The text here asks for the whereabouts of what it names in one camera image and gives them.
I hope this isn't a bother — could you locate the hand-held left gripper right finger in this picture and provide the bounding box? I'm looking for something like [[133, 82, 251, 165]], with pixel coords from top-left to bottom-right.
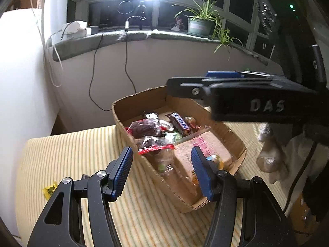
[[191, 147, 299, 247]]

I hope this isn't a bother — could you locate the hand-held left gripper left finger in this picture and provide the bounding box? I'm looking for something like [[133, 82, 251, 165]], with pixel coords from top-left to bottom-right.
[[27, 147, 133, 247]]

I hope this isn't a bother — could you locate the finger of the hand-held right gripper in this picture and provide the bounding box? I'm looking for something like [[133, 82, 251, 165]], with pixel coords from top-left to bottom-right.
[[166, 77, 214, 101], [206, 71, 270, 79]]

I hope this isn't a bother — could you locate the small yellow-orange snack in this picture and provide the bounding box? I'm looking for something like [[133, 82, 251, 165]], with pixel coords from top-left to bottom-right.
[[207, 155, 224, 169]]

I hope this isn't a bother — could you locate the pink printed bread packet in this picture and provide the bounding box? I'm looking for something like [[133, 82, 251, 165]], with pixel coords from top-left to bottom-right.
[[175, 131, 232, 184]]

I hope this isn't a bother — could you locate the clear plastic snack packet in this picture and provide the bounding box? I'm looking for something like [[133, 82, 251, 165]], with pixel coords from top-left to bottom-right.
[[155, 151, 181, 176]]

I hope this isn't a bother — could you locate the tan round snack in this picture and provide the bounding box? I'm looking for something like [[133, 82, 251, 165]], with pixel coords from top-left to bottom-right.
[[185, 117, 200, 129]]

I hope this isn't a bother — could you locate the purple-blue chocolate bar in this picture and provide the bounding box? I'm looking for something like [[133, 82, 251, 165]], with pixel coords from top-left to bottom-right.
[[171, 113, 191, 136]]

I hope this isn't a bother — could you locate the cardboard box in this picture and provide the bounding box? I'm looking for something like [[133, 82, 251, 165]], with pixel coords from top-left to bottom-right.
[[111, 86, 247, 214]]

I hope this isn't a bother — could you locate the dark red dried fruit packet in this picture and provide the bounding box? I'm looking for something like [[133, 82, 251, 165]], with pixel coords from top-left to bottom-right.
[[128, 120, 161, 137], [136, 136, 176, 155]]

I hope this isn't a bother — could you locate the yellow snack packet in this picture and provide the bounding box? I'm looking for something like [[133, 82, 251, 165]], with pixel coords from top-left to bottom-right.
[[42, 183, 58, 199]]

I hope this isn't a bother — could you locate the white plastic bag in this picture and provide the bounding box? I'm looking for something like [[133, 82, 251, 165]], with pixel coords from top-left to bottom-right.
[[256, 123, 317, 184]]

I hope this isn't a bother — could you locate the cream striped table mat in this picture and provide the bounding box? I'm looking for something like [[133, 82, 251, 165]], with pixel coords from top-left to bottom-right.
[[15, 122, 309, 247]]

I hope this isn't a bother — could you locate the potted spider plant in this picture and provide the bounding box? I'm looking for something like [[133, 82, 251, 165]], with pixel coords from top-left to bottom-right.
[[171, 0, 243, 61]]

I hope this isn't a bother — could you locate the small purple-leaved plant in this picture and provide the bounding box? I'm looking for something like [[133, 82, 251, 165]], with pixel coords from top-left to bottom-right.
[[171, 16, 186, 31]]

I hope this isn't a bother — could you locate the gooseneck usb light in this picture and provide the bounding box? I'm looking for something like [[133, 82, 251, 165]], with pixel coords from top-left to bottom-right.
[[125, 15, 145, 32]]

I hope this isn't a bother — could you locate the grey windowsill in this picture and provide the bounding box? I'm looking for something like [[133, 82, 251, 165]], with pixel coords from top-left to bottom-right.
[[53, 29, 273, 65]]

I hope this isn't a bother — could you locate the white box device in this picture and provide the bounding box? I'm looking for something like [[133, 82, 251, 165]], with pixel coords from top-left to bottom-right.
[[61, 20, 92, 41]]

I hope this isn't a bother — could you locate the large white panel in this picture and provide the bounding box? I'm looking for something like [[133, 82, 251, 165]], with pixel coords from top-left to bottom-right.
[[0, 9, 64, 237]]

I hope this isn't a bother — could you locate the dark power cable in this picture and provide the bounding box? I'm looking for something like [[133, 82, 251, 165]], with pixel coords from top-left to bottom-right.
[[89, 32, 112, 112], [124, 28, 137, 93]]

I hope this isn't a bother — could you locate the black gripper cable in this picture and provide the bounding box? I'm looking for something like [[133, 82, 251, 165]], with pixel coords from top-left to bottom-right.
[[285, 134, 320, 212]]

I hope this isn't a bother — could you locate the white cable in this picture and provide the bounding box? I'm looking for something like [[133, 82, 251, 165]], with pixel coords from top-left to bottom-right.
[[30, 0, 64, 88]]

